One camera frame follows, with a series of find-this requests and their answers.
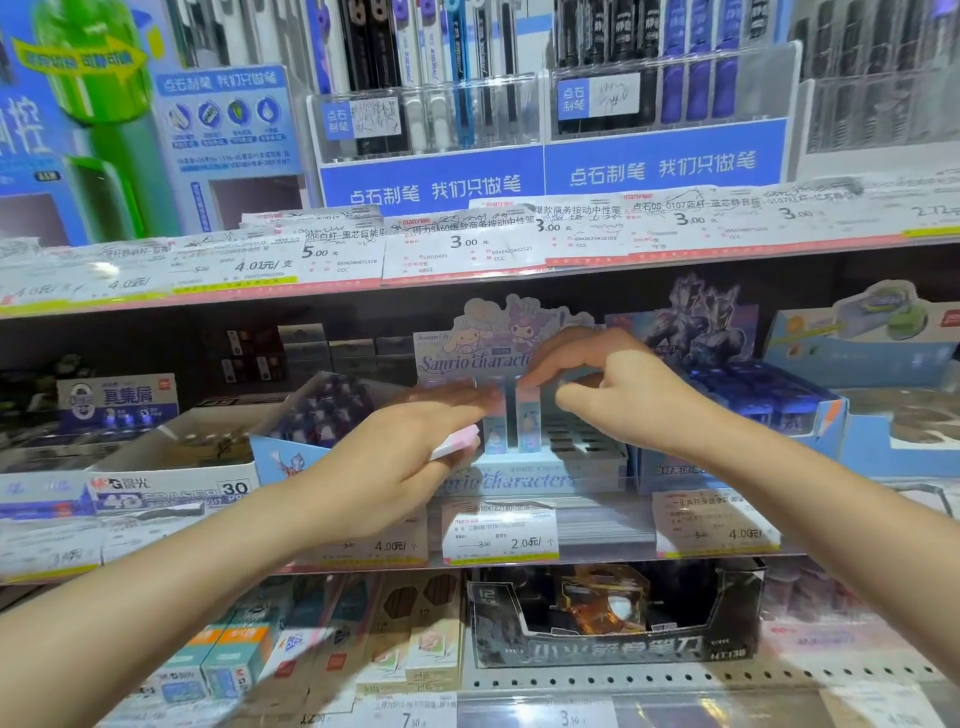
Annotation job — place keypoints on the person's right hand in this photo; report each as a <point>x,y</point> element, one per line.
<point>645,397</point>

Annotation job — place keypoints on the person's left hand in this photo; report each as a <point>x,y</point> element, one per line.
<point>375,480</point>

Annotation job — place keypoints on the person's left thumb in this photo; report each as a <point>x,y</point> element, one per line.
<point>446,472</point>

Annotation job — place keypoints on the person's right thumb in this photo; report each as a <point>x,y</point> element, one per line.
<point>592,401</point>

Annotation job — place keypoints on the pink white eraser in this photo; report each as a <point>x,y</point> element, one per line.
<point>456,442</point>

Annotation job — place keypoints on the light blue character eraser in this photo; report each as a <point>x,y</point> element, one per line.
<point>496,431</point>
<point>529,427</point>

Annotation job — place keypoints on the person's left forearm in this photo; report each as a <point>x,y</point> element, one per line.
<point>165,600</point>

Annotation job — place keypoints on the person's right forearm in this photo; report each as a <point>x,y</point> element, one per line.
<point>825,517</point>

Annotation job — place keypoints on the white yellow price label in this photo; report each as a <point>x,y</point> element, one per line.
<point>382,547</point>
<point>501,534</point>
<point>52,547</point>
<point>716,525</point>

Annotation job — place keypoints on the pastel character eraser display box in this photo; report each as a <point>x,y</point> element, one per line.
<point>480,334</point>

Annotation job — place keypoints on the tilted blue eraser display box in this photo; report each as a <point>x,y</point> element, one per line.
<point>322,412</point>

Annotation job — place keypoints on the blue hero eraser display box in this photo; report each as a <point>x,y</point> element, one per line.
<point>735,390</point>

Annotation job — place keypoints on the row of dark small boxes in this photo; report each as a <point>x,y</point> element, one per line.
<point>315,352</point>

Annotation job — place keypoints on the stack of boxed erasers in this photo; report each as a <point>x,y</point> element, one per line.
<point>360,637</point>

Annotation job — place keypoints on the row of shelf price labels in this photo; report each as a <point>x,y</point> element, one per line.
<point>480,240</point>

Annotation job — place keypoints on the black utility knife display box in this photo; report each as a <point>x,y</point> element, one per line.
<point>615,622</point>

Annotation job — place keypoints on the clear pen rack blue base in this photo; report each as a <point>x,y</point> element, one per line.
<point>667,161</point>
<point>431,180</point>

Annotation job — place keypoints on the white eraser carton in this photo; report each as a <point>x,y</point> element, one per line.
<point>172,465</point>

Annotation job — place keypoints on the light blue correction tape display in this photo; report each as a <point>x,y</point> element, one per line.
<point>885,360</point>

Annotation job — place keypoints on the pile of pink packets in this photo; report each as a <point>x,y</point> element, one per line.
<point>817,607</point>

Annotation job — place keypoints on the blue white eraser box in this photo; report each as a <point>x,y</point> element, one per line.
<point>116,401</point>

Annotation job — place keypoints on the group of black purple pens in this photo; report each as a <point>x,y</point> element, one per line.
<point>660,45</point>

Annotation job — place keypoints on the group of black white pens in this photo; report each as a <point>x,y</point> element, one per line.
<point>420,52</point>

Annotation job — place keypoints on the light blue information sign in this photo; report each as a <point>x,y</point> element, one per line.
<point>232,120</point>

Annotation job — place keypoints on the clear rack of grey pens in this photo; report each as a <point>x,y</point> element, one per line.
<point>877,90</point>

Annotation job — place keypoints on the blue poster with green pen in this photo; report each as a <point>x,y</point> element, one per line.
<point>82,112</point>

